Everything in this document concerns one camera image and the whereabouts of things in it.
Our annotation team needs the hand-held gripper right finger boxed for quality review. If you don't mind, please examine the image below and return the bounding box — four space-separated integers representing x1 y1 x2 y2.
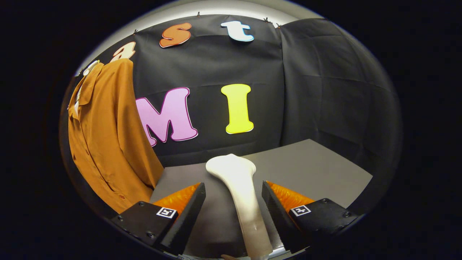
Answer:
262 181 361 253

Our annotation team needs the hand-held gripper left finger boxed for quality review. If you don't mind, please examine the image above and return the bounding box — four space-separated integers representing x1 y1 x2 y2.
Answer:
110 182 206 256

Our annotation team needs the orange button-up shirt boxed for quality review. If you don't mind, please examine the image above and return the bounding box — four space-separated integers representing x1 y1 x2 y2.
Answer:
67 58 165 214

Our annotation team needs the black backdrop cloth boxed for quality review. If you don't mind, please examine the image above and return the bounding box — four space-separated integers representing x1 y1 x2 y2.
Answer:
60 14 403 217

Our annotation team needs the white mannequin torso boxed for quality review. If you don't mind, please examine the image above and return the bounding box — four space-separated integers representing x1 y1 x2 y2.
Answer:
74 60 100 113

